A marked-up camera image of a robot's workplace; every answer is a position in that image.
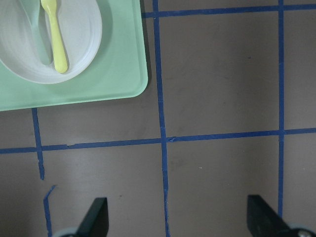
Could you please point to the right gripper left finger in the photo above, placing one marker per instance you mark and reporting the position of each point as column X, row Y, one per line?
column 94, row 224

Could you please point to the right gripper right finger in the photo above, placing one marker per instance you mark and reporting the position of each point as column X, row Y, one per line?
column 263, row 221

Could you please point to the yellow plastic fork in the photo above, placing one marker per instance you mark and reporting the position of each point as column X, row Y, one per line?
column 59, row 55

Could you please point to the cream round plate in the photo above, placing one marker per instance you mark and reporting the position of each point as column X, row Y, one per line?
column 26, row 44

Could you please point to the light green tray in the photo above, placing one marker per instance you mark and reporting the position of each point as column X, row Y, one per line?
column 105, row 50

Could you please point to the sage green plastic spoon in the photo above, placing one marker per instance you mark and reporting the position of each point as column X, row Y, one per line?
column 36, row 17

